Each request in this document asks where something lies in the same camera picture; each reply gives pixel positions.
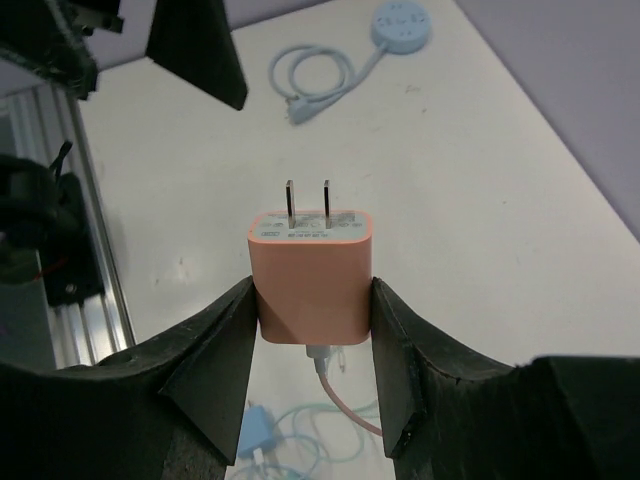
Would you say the blue charger plug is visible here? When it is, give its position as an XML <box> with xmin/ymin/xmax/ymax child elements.
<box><xmin>236</xmin><ymin>405</ymin><xmax>277</xmax><ymax>465</ymax></box>

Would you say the front aluminium rail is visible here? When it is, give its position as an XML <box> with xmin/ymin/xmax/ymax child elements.
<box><xmin>7</xmin><ymin>85</ymin><xmax>135</xmax><ymax>368</ymax></box>

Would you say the round blue power strip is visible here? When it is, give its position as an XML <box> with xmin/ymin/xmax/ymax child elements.
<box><xmin>370</xmin><ymin>1</ymin><xmax>432</xmax><ymax>55</ymax></box>

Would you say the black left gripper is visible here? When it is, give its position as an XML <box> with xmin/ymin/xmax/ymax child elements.
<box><xmin>1</xmin><ymin>0</ymin><xmax>248</xmax><ymax>111</ymax></box>

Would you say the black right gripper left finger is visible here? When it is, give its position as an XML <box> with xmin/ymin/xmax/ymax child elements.
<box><xmin>1</xmin><ymin>278</ymin><xmax>257</xmax><ymax>479</ymax></box>

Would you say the blue power strip cord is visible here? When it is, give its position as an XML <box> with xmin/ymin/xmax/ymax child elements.
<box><xmin>269</xmin><ymin>42</ymin><xmax>391</xmax><ymax>126</ymax></box>

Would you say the light blue charger cable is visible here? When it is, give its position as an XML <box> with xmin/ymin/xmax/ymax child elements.
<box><xmin>229</xmin><ymin>434</ymin><xmax>321</xmax><ymax>480</ymax></box>

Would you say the orange pink charger plug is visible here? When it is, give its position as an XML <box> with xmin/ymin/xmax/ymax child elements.
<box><xmin>248</xmin><ymin>181</ymin><xmax>373</xmax><ymax>346</ymax></box>

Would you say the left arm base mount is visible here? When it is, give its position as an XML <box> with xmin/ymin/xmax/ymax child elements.
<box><xmin>1</xmin><ymin>140</ymin><xmax>105</xmax><ymax>307</ymax></box>

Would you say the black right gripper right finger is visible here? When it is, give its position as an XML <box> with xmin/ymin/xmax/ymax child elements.
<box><xmin>371</xmin><ymin>279</ymin><xmax>639</xmax><ymax>479</ymax></box>

